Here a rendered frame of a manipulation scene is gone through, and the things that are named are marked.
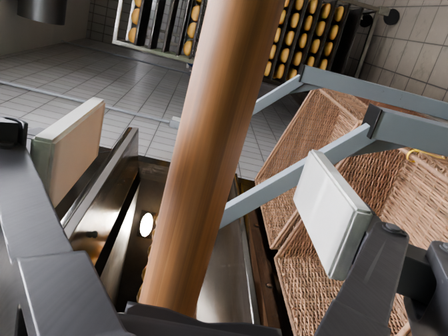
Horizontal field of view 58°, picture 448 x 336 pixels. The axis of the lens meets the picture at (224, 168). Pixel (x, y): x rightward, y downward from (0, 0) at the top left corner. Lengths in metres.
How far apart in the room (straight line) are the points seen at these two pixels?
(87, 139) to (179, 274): 0.07
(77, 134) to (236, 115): 0.06
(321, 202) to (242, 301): 0.91
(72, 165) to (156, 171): 1.63
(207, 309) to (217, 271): 0.16
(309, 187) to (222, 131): 0.06
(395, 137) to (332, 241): 0.46
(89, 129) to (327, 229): 0.11
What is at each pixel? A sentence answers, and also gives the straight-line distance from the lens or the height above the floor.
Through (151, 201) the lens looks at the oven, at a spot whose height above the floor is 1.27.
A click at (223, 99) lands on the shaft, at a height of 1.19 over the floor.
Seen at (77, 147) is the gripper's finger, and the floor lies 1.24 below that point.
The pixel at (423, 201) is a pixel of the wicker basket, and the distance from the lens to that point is 1.12.
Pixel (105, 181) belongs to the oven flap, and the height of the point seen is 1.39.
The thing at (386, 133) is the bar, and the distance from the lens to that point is 0.60.
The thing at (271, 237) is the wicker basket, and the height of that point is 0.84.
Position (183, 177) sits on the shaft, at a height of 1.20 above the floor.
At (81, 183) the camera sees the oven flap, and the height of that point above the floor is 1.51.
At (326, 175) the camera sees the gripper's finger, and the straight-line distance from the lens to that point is 0.18.
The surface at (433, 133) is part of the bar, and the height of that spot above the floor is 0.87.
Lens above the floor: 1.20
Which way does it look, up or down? 7 degrees down
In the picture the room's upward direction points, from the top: 77 degrees counter-clockwise
